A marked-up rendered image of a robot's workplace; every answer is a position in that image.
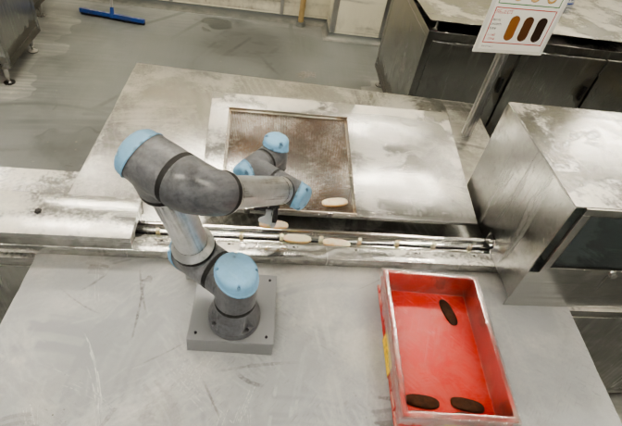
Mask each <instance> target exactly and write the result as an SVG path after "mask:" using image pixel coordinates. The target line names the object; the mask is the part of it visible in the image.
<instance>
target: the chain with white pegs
mask: <svg viewBox="0 0 622 426"><path fill-rule="evenodd" d="M135 233H140V234H159V235H168V233H160V228H155V232H135ZM214 237H216V238H234V239H253V240H272V241H284V240H283V238H284V234H281V235H280V238H279V239H268V238H263V239H262V238H250V237H248V238H247V237H243V232H240V237H231V236H226V237H225V236H214ZM309 243H323V236H319V240H318V241H310V242H309ZM361 243H362V238H358V240H357V243H350V244H361ZM399 243H400V240H396V241H395V243H394V244H365V245H384V246H402V247H422V248H440V249H459V250H479V251H490V250H489V249H473V248H472V247H473V244H469V245H468V246H467V248H453V247H436V245H437V243H436V242H433V243H432V245H431V246H416V245H415V246H413V245H399Z"/></svg>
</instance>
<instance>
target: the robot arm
mask: <svg viewBox="0 0 622 426"><path fill-rule="evenodd" d="M288 152H289V139H288V137H287V136H286V135H284V134H282V133H281V132H269V133H267V134H266V135H265V137H264V141H263V145H262V146H261V147H260V148H258V149H257V150H256V151H255V152H253V154H252V155H250V156H249V157H247V158H245V159H243V160H242V161H241V162H240V163H238V164H237V165H236V166H235V167H234V168H233V171H232V172H231V171H228V170H222V169H217V168H215V167H213V166H212V165H210V164H208V163H206V162H205V161H203V159H201V158H199V157H197V156H195V155H194V154H192V153H190V152H189V151H187V150H185V149H184V148H182V147H180V146H179V145H177V144H175V143H173V142H171V141H170V140H169V139H167V138H166V137H164V136H163V134H161V133H159V132H155V131H153V130H150V129H141V130H138V131H136V132H133V133H132V134H130V135H129V136H128V137H127V138H126V139H125V140H124V141H123V142H122V143H121V145H120V146H119V148H118V151H117V153H116V154H115V158H114V168H115V170H116V172H117V173H118V174H119V175H120V177H121V178H123V179H126V180H128V181H129V182H130V183H131V184H132V185H133V187H134V189H135V190H136V192H137V194H138V195H139V196H140V198H141V199H142V200H143V202H145V204H147V205H148V206H151V207H154V209H155V212H156V213H157V215H158V217H159V218H160V220H161V222H162V223H163V225H164V227H165V229H166V231H167V233H168V235H169V237H170V239H171V242H170V243H169V246H168V248H169V250H168V260H169V262H170V263H171V264H172V265H173V266H174V267H175V268H176V269H178V270H179V271H182V272H183V273H184V274H186V275H187V276H188V277H190V278H191V279H193V280H194V281H195V282H197V283H198V284H200V285H201V286H202V287H204V288H205V289H206V290H207V291H208V292H210V293H211V294H213V295H214V298H215V299H214V300H213V302H212V304H211V305H210V307H209V309H208V324H209V327H210V329H211V330H212V332H213V333H214V334H215V335H217V336H218V337H220V338H222V339H225V340H230V341H238V340H242V339H244V338H246V337H248V336H250V335H251V334H253V333H254V332H255V330H256V329H257V327H258V325H259V322H260V316H261V313H260V307H259V305H258V304H257V301H256V295H257V287H258V284H259V275H258V268H257V265H256V264H255V262H254V261H253V260H252V259H251V258H250V257H249V256H247V255H246V254H244V253H241V252H237V253H234V252H228V251H227V250H225V249H224V248H222V247H221V246H219V245H218V244H217V243H216V241H215V238H214V236H213V234H212V232H211V231H210V230H209V229H207V228H205V227H203V224H202V222H201V220H200V218H199V216H208V217H216V216H226V215H229V214H232V213H234V212H235V211H236V210H237V209H242V208H251V207H253V208H254V210H259V211H266V215H265V216H263V217H260V218H259V219H258V221H259V222H261V223H265V224H268V225H270V229H273V228H274V227H275V226H276V223H277V218H278V210H279V209H280V205H288V206H289V207H292V208H294V209H295V210H301V209H303V208H304V207H305V206H306V204H307V203H308V201H309V199H310V197H311V194H312V189H311V187H310V186H308V185H307V184H305V183H304V182H303V181H300V180H298V179H296V178H294V177H293V176H292V175H290V174H288V173H287V172H285V170H286V164H287V156H288Z"/></svg>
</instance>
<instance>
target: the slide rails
mask: <svg viewBox="0 0 622 426"><path fill-rule="evenodd" d="M156 228H160V231H161V232H166V229H165V227H164V226H146V225H137V227H136V231H149V232H155V231H156ZM209 230H210V231H211V232H212V234H223V235H240V232H243V236H259V237H278V238H280V235H281V234H284V235H287V234H304V235H307V236H309V237H311V239H315V240H319V236H323V240H324V239H327V238H334V239H343V240H345V241H352V242H357V240H358V238H362V242H371V243H389V244H394V243H395V241H396V240H400V244H425V245H432V243H433V242H436V243H437V245H444V246H463V247H467V246H468V245H469V244H473V247H480V248H489V247H490V246H489V244H486V243H469V242H450V241H432V240H415V239H396V238H379V237H361V236H342V235H325V234H307V233H288V232H254V231H235V230H218V229H209ZM135 236H142V237H161V238H170V237H169V235H159V234H140V233H135ZM214 238H215V240H219V241H238V242H257V243H276V244H313V245H324V244H323V243H290V242H286V241H272V240H253V239H234V238H216V237H214ZM350 246H351V247H371V248H390V249H409V250H428V251H447V252H467V253H485V254H489V253H490V251H479V250H459V249H440V248H422V247H402V246H384V245H365V244H351V245H350Z"/></svg>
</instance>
